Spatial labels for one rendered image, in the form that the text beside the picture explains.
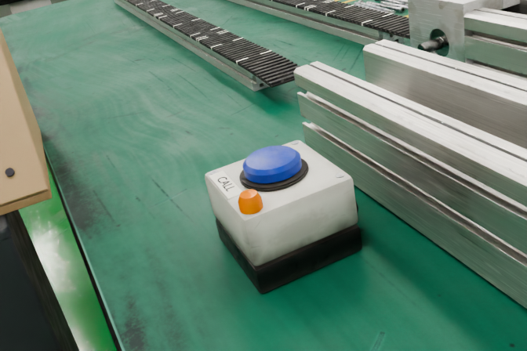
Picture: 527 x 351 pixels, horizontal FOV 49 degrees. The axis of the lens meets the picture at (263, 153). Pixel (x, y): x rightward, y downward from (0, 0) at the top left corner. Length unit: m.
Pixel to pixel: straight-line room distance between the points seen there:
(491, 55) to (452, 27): 0.06
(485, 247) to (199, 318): 0.18
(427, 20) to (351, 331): 0.40
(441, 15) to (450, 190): 0.31
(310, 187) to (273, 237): 0.04
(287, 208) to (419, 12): 0.36
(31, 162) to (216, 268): 0.25
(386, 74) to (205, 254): 0.23
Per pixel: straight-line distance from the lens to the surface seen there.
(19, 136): 0.61
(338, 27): 0.91
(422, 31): 0.67
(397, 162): 0.41
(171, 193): 0.53
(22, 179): 0.60
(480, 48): 0.61
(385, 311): 0.36
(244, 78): 0.75
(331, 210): 0.38
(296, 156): 0.38
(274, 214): 0.36
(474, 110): 0.45
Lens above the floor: 1.03
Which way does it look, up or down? 26 degrees down
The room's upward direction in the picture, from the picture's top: 11 degrees counter-clockwise
